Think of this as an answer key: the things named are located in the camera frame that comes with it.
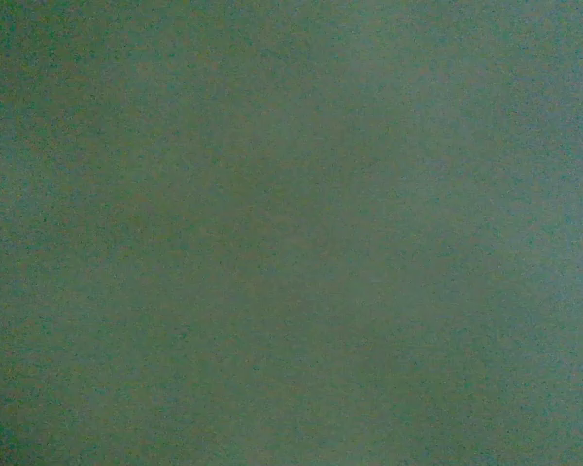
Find green illustrated paper bag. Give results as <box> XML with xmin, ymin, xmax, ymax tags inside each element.
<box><xmin>0</xmin><ymin>1</ymin><xmax>583</xmax><ymax>465</ymax></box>

